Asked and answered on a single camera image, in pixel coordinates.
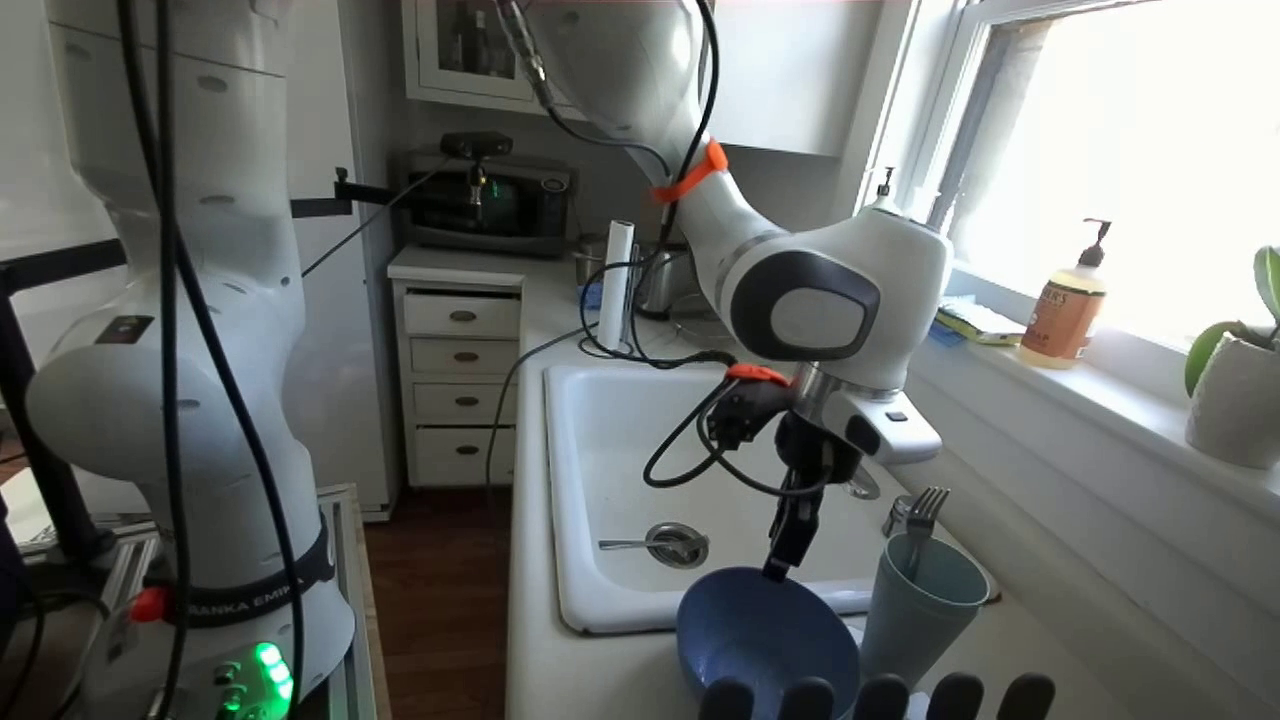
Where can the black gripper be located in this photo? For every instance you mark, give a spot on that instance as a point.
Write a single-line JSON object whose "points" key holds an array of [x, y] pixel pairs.
{"points": [[820, 463]]}

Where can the blue bowl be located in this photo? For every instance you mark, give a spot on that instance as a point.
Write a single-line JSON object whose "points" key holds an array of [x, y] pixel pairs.
{"points": [[763, 641]]}

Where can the grey metal fork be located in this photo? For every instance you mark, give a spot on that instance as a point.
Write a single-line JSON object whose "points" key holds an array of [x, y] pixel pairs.
{"points": [[922, 515]]}

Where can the light teal cup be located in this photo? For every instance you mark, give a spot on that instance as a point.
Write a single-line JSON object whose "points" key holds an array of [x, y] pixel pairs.
{"points": [[922, 613]]}

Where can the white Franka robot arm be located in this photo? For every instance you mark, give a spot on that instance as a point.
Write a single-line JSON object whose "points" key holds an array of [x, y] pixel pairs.
{"points": [[253, 264]]}

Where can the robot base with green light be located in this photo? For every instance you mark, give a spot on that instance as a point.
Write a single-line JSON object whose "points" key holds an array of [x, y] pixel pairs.
{"points": [[253, 683]]}

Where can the metal sink drain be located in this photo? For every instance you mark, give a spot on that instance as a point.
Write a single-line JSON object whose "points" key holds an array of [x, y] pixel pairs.
{"points": [[675, 545]]}

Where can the white ceramic sink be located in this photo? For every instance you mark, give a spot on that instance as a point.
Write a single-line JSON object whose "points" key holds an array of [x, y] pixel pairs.
{"points": [[625, 454]]}

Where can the small dish with sponge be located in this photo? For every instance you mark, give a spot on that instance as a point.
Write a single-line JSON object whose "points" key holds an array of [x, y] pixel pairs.
{"points": [[978, 320]]}

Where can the metal paper towel holder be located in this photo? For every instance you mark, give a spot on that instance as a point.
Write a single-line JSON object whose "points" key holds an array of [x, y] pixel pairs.
{"points": [[584, 348]]}

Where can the small metal pot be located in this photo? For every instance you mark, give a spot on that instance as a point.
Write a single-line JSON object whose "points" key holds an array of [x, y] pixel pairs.
{"points": [[655, 285]]}

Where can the orange soap pump bottle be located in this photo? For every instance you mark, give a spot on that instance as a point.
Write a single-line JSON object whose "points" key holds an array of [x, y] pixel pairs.
{"points": [[1061, 312]]}

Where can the white drawer cabinet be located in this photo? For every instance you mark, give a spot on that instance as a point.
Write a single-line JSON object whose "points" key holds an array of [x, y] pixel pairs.
{"points": [[462, 361]]}

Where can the green houseplant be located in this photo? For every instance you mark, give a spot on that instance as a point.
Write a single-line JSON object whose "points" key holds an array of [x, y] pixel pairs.
{"points": [[1207, 353]]}

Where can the dark toaster oven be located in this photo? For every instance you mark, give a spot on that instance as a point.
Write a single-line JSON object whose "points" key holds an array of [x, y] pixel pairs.
{"points": [[482, 207]]}

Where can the white plant pot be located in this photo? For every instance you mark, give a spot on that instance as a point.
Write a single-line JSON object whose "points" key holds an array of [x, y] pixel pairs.
{"points": [[1235, 400]]}

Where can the black webcam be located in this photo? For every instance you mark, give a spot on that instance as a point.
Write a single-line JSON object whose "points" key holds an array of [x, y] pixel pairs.
{"points": [[477, 145]]}

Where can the white framed window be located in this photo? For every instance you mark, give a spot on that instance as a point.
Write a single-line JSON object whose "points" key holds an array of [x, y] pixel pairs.
{"points": [[1133, 132]]}

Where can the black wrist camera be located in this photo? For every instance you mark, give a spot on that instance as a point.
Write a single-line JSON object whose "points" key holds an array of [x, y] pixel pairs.
{"points": [[745, 419]]}

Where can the white wall cabinet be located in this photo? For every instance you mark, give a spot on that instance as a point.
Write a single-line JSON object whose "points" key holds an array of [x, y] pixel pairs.
{"points": [[453, 55]]}

